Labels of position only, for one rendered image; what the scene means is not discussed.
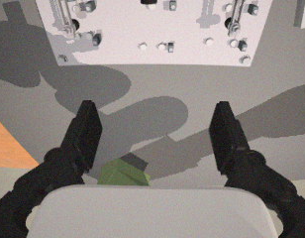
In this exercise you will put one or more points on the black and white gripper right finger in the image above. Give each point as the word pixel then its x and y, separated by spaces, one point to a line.
pixel 246 169

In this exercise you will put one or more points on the white fixture plate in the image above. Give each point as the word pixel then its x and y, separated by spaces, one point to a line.
pixel 125 24

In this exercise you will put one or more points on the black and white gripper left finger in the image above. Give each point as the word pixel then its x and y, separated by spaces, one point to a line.
pixel 62 166

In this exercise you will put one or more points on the toggle clamp with red handle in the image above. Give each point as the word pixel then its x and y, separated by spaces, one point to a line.
pixel 72 25
pixel 233 25

